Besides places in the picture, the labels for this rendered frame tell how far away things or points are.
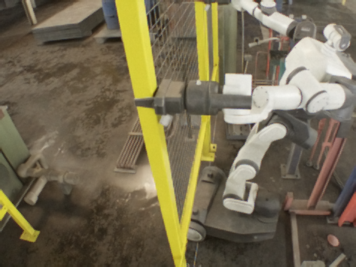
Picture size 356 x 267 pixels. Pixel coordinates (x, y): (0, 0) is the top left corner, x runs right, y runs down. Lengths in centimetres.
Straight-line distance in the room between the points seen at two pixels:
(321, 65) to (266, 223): 117
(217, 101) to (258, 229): 138
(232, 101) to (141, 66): 23
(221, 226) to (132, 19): 154
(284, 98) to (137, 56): 40
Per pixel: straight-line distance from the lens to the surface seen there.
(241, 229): 189
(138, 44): 63
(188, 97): 65
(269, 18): 148
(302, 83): 82
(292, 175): 246
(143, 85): 68
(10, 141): 268
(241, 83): 65
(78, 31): 605
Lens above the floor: 180
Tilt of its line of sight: 40 degrees down
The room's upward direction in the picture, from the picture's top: 7 degrees counter-clockwise
